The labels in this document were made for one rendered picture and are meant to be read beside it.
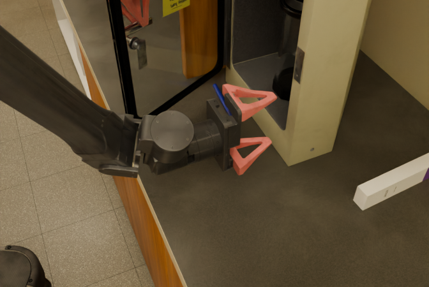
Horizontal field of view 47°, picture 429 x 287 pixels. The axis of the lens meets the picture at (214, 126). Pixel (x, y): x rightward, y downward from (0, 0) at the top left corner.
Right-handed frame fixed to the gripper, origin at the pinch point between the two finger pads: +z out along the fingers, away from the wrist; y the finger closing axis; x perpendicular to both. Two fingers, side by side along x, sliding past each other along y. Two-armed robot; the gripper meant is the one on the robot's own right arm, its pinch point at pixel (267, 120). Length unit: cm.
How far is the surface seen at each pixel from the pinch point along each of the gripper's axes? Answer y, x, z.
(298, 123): -13.6, 9.0, 12.9
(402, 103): -26, 16, 48
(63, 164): -120, 121, -33
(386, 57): -25, 31, 55
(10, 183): -120, 119, -57
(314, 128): -16.6, 9.0, 17.0
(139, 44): 0.6, 27.1, -12.4
